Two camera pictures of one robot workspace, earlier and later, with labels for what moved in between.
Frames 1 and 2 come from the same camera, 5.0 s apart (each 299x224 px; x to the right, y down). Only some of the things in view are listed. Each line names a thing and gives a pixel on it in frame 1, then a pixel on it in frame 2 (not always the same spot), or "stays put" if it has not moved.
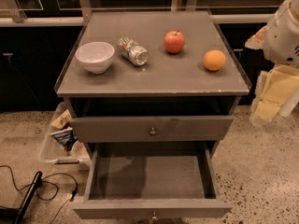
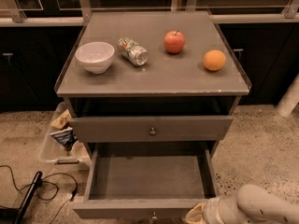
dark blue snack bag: [65, 137] stays put
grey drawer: [152, 180] stays put
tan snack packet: [63, 119] stays put
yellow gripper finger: [281, 82] to [208, 211]
